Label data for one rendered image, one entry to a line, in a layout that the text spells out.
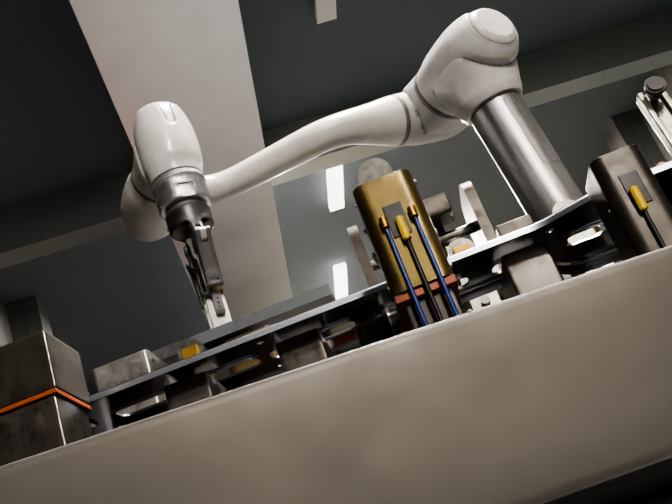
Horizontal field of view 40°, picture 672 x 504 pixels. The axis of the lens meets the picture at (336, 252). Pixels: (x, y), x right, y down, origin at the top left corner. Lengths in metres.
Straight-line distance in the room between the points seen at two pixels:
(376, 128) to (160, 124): 0.43
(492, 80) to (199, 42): 2.31
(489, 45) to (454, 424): 1.52
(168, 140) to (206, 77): 2.49
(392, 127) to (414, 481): 1.62
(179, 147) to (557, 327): 1.39
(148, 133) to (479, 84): 0.59
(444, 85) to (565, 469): 1.56
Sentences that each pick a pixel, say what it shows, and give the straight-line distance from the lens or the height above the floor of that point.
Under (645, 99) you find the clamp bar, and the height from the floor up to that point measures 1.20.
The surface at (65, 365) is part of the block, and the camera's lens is 0.94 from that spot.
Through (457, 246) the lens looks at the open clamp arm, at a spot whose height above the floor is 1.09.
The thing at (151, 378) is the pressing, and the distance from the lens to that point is 0.99.
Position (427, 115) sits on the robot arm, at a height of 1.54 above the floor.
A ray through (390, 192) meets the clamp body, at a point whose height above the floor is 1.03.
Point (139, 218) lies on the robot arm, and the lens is 1.68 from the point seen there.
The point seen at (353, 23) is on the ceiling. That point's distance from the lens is 5.89.
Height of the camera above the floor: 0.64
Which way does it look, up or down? 24 degrees up
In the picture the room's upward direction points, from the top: 20 degrees counter-clockwise
